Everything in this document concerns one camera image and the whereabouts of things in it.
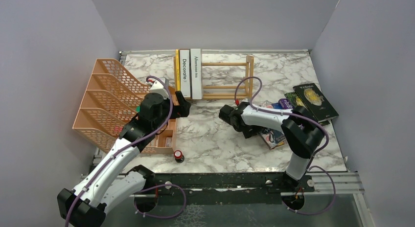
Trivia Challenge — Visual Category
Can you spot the floral Little Women book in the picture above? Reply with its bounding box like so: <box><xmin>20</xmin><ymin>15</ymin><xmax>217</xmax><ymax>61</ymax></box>
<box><xmin>258</xmin><ymin>128</ymin><xmax>286</xmax><ymax>150</ymax></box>

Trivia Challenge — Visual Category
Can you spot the purple 52-Storey Treehouse book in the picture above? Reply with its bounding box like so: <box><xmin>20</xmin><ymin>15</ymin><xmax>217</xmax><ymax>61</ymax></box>
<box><xmin>278</xmin><ymin>98</ymin><xmax>294</xmax><ymax>110</ymax></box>

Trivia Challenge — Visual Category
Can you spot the white Furniture Decorate book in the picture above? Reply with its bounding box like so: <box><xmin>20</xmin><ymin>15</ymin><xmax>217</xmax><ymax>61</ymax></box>
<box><xmin>179</xmin><ymin>49</ymin><xmax>191</xmax><ymax>98</ymax></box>

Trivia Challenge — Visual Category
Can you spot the Afternoon tea coffee cover book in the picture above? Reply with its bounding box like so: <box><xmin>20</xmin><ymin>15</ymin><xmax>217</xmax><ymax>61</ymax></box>
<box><xmin>190</xmin><ymin>48</ymin><xmax>203</xmax><ymax>100</ymax></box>

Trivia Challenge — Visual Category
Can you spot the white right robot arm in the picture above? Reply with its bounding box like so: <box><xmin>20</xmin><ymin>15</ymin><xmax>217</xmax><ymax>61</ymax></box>
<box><xmin>219</xmin><ymin>102</ymin><xmax>328</xmax><ymax>191</ymax></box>

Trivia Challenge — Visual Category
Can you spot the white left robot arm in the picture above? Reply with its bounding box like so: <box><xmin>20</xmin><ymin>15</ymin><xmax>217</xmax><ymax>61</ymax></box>
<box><xmin>57</xmin><ymin>91</ymin><xmax>191</xmax><ymax>227</ymax></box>

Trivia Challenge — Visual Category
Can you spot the orange plastic file organizer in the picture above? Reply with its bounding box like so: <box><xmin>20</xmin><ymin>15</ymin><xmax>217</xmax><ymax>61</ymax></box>
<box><xmin>71</xmin><ymin>58</ymin><xmax>179</xmax><ymax>155</ymax></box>

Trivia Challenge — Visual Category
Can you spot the blue Jane Eyre book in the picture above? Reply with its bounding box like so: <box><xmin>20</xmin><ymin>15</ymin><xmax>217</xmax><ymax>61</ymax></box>
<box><xmin>263</xmin><ymin>101</ymin><xmax>283</xmax><ymax>110</ymax></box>

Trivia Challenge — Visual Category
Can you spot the red capped small bottle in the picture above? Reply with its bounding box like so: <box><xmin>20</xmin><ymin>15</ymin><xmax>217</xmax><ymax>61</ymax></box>
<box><xmin>173</xmin><ymin>150</ymin><xmax>184</xmax><ymax>163</ymax></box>

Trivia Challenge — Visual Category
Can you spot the thin yellow book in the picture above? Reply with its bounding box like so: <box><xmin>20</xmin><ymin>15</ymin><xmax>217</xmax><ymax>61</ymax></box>
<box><xmin>174</xmin><ymin>49</ymin><xmax>181</xmax><ymax>91</ymax></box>

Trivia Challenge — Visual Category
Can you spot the wooden book rack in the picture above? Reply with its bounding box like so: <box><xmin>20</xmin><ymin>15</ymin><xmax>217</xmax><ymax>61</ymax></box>
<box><xmin>173</xmin><ymin>55</ymin><xmax>255</xmax><ymax>104</ymax></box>

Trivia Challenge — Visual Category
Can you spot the green Alice Wonderland book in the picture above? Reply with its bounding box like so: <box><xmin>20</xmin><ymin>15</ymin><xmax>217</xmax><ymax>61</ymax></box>
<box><xmin>284</xmin><ymin>92</ymin><xmax>317</xmax><ymax>119</ymax></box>

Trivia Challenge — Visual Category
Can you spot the black Moon and Sixpence book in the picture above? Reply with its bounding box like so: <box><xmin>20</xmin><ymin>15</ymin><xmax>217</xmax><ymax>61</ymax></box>
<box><xmin>293</xmin><ymin>83</ymin><xmax>339</xmax><ymax>123</ymax></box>

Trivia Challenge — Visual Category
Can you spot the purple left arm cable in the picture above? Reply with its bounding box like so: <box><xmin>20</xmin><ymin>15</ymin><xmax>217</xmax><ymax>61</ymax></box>
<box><xmin>65</xmin><ymin>75</ymin><xmax>174</xmax><ymax>227</ymax></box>

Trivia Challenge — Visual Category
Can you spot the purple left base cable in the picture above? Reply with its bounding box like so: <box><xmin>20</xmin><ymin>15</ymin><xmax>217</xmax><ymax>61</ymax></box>
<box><xmin>133</xmin><ymin>182</ymin><xmax>188</xmax><ymax>220</ymax></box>

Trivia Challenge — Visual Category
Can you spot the black metal base rail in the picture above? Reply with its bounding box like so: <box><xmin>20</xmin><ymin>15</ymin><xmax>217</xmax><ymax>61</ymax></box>
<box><xmin>133</xmin><ymin>172</ymin><xmax>315</xmax><ymax>208</ymax></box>

